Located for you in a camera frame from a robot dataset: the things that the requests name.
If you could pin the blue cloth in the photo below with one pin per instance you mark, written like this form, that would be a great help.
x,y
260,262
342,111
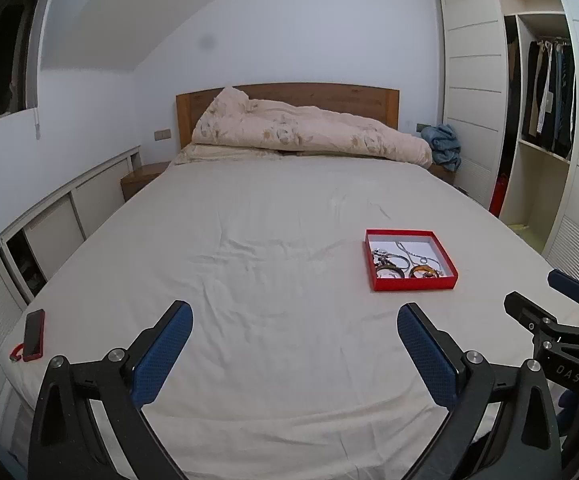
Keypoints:
x,y
442,145

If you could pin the row of hanging dark clothes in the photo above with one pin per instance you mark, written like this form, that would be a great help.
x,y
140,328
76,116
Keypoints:
x,y
552,95

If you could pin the low white wall cabinet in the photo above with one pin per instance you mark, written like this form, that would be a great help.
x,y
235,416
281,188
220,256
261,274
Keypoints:
x,y
54,220

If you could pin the bed with white sheet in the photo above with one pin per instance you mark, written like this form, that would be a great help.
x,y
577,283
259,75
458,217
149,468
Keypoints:
x,y
269,240

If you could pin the white wardrobe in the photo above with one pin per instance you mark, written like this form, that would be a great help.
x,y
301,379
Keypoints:
x,y
474,85

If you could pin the cream pillow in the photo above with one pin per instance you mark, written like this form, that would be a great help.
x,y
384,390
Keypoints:
x,y
209,154

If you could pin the wooden nightstand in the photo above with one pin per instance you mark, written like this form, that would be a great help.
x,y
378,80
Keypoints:
x,y
139,182
444,174

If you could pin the metallic bangle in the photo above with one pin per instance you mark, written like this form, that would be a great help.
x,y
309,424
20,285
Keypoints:
x,y
389,276

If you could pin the wooden headboard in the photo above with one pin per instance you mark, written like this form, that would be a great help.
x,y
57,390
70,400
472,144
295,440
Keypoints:
x,y
319,95

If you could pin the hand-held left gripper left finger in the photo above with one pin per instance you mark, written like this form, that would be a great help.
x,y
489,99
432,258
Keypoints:
x,y
164,355

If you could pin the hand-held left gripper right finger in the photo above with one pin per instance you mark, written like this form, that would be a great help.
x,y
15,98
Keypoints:
x,y
427,355

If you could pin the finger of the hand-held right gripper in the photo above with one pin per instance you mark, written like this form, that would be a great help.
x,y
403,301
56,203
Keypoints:
x,y
522,307
569,285

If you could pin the phone in red case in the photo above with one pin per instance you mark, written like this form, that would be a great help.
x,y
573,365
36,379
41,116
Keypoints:
x,y
34,335

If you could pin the cream floral quilt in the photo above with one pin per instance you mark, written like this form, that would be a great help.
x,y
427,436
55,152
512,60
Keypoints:
x,y
319,130

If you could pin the red fire extinguisher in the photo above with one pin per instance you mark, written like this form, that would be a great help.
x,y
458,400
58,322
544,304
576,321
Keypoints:
x,y
498,195

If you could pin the red shallow box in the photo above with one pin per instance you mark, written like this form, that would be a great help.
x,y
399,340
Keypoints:
x,y
414,283

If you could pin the amber bangle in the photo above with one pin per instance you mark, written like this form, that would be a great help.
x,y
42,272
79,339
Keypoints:
x,y
422,273

